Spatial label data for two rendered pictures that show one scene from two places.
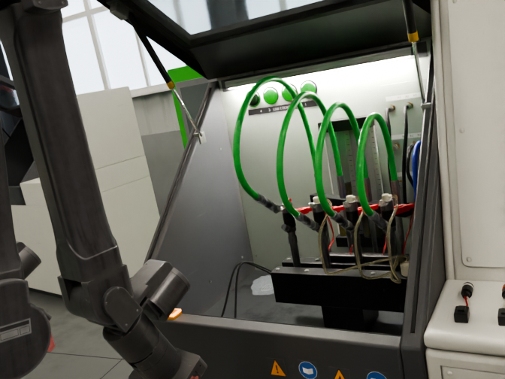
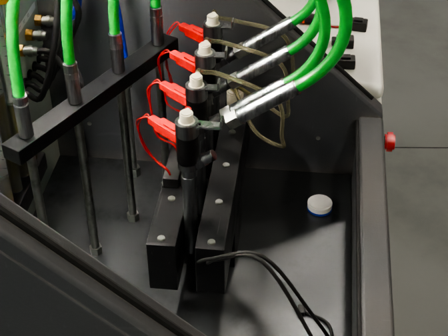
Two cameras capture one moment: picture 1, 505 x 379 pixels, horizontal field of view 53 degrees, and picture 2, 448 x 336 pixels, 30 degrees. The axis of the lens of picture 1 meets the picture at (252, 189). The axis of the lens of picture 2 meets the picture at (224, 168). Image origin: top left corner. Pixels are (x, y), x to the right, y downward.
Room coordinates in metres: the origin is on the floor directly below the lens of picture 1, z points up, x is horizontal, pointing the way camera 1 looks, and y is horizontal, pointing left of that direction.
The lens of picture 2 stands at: (1.47, 0.68, 1.70)
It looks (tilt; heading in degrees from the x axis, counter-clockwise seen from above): 38 degrees down; 245
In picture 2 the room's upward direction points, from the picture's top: 1 degrees counter-clockwise
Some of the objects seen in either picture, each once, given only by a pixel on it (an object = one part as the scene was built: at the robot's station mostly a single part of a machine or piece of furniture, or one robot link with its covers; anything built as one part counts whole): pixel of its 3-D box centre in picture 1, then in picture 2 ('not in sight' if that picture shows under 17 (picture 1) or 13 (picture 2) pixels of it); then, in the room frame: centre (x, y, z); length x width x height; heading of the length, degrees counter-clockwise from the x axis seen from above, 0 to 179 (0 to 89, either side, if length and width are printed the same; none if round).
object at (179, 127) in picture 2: (291, 246); (197, 189); (1.15, -0.07, 1.03); 0.05 x 0.03 x 0.21; 148
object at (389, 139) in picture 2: not in sight; (383, 141); (0.69, -0.30, 0.80); 0.05 x 0.04 x 0.05; 58
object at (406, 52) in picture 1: (310, 70); not in sight; (1.39, -0.21, 1.43); 0.54 x 0.03 x 0.02; 58
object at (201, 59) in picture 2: (355, 247); (214, 117); (1.07, -0.20, 1.03); 0.05 x 0.03 x 0.21; 148
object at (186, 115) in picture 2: not in sight; (187, 121); (1.16, -0.07, 1.14); 0.02 x 0.02 x 0.03
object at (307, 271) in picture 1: (348, 295); (204, 203); (1.10, -0.17, 0.91); 0.34 x 0.10 x 0.15; 58
